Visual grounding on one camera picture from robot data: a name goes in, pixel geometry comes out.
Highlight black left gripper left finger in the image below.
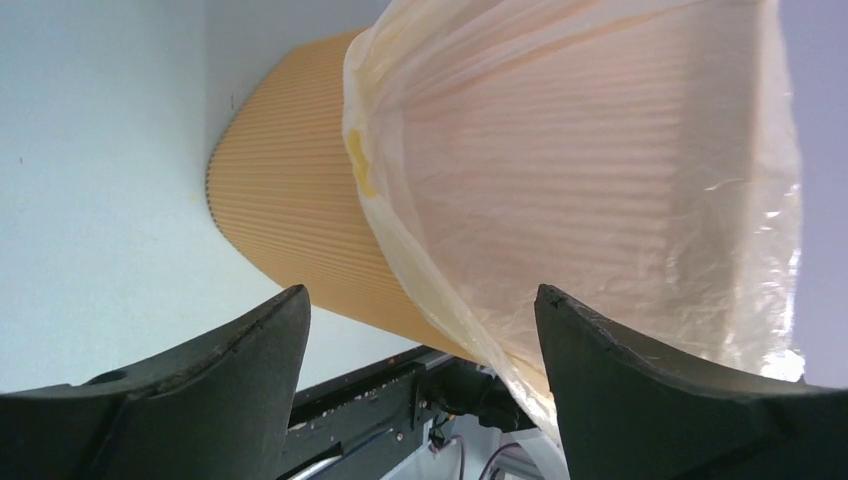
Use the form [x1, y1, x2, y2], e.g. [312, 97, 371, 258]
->
[1, 285, 311, 479]

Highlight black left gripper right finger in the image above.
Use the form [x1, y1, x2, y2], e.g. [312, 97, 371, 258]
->
[534, 285, 847, 479]

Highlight orange plastic trash bin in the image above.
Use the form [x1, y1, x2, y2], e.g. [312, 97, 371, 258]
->
[206, 32, 467, 358]

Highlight translucent cream trash bag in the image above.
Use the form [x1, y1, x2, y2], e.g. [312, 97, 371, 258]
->
[342, 1, 805, 436]

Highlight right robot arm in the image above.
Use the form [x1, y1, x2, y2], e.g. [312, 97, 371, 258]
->
[416, 357, 570, 479]

